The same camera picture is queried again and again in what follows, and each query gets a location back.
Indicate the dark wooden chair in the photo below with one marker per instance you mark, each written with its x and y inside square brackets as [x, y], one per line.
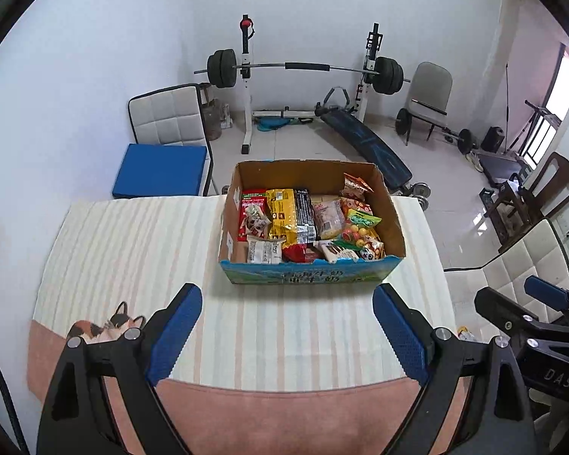
[557, 185]

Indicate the cardboard box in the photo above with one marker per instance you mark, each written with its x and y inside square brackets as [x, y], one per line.
[308, 175]

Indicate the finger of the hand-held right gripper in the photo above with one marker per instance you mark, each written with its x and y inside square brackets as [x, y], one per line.
[502, 310]
[547, 291]

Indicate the window with grille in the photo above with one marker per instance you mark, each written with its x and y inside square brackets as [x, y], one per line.
[543, 132]

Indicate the clear yellow-edged snack packet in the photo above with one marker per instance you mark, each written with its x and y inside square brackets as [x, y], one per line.
[329, 218]

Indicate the white barbell rack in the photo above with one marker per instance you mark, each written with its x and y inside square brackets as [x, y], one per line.
[246, 104]

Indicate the dark red snack packet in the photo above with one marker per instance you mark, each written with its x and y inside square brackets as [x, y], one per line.
[298, 252]

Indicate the orange snack packet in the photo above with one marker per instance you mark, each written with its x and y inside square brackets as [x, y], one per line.
[353, 205]

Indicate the white padded chair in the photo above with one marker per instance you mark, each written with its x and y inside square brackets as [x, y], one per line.
[526, 256]
[168, 113]

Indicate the grey chair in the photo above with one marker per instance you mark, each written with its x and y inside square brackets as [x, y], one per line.
[431, 85]

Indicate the cow-print snack packet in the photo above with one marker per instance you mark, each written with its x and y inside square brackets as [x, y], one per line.
[257, 220]
[373, 249]

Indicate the small barbell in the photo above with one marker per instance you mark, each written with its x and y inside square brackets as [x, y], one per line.
[403, 121]

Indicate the blue cushion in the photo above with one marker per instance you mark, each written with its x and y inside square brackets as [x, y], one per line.
[159, 170]

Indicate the white black-print snack packet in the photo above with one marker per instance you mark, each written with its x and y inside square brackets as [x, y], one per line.
[264, 250]

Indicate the black snack packet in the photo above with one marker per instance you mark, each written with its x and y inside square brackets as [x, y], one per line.
[305, 213]

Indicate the blue floor item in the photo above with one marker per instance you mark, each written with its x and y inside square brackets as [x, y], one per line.
[271, 124]

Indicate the white brown snack packet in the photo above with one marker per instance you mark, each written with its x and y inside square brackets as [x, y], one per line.
[334, 251]

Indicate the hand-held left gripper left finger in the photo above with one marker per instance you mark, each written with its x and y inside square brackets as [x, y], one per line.
[175, 331]

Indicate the black sit-up bench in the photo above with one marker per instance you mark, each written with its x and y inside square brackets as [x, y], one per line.
[370, 144]

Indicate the barbell with black plates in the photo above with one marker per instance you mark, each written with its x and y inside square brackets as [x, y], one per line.
[223, 68]

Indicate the orange-brown snack packet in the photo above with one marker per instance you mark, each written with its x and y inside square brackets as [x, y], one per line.
[357, 187]

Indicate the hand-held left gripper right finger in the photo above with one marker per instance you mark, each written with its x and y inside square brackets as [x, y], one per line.
[400, 336]

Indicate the colourful candy ball packet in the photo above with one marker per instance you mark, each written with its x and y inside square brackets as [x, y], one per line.
[354, 238]

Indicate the green yellow snack packet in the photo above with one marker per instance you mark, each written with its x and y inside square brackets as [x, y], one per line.
[364, 220]

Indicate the brown wooden stump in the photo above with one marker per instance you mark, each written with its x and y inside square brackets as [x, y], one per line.
[213, 118]

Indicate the black treadmill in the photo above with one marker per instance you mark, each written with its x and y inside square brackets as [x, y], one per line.
[502, 168]

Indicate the black speaker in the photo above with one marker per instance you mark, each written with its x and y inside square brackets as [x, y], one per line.
[492, 139]

